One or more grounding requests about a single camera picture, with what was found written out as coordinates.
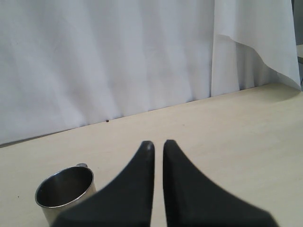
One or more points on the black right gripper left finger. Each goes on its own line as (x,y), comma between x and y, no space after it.
(125,202)

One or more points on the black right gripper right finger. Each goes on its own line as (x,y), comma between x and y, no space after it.
(193,200)

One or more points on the steel cup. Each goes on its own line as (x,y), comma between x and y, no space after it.
(64,189)

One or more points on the white curtain backdrop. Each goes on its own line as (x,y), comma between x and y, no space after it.
(69,63)

